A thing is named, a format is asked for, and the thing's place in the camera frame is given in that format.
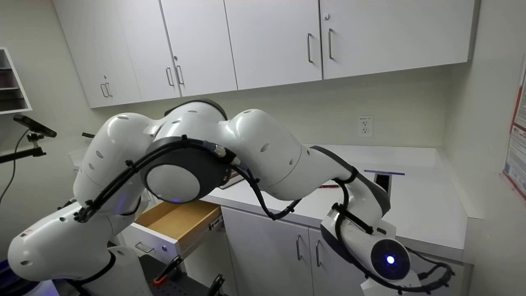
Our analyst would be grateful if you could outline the white bottom cupboard door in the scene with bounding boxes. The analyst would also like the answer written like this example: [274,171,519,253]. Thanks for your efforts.
[308,225,376,296]
[221,205,315,296]

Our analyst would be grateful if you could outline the white upper cabinet door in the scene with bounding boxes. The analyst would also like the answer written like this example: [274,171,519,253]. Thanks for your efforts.
[224,0,326,92]
[159,0,241,100]

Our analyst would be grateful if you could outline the open wooden drawer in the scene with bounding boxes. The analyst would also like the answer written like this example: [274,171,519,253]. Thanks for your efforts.
[118,197,226,263]

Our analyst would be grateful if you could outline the white upper cabinets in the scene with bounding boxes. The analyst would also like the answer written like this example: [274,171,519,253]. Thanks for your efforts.
[52,0,183,110]

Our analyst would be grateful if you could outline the white upper cabinet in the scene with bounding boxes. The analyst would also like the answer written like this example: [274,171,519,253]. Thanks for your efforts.
[320,0,477,82]

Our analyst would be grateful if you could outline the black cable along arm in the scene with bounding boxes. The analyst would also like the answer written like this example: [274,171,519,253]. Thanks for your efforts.
[75,134,458,292]

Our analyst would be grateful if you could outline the white wall power outlet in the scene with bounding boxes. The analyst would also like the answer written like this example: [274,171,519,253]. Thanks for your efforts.
[358,115,377,139]

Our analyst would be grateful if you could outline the metal bottom cupboard handle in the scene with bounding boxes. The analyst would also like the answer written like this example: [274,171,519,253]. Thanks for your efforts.
[295,233,308,263]
[313,238,326,269]

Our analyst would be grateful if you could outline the black camera on stand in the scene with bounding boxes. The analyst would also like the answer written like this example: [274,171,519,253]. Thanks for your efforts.
[0,111,60,166]

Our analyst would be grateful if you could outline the wall poster with text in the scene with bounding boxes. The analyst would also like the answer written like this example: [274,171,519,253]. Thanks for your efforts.
[502,52,526,202]

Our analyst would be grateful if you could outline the white wall shelf unit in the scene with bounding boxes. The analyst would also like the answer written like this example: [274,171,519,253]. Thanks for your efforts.
[0,46,35,116]

